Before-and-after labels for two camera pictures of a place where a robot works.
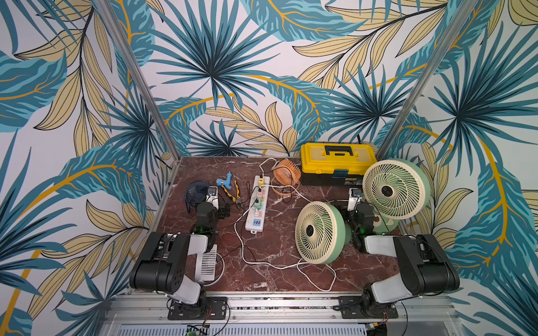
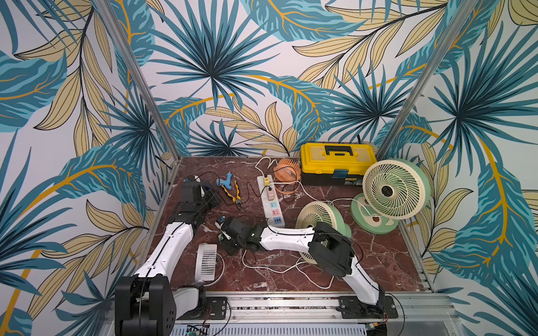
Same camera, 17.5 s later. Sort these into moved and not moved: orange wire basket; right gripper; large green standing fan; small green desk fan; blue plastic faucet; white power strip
Moved: right gripper; white power strip
Not moved: orange wire basket; large green standing fan; small green desk fan; blue plastic faucet
